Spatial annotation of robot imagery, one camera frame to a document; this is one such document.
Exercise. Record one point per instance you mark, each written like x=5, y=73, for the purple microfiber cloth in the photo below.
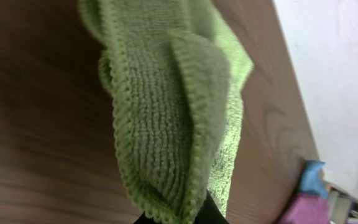
x=306, y=209

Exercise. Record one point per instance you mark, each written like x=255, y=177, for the green microfiber cloth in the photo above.
x=175, y=71

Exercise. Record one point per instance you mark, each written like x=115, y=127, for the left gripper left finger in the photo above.
x=143, y=219

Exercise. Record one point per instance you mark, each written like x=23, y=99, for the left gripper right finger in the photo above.
x=209, y=213

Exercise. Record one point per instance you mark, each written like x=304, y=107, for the blue microfiber cloth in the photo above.
x=310, y=181

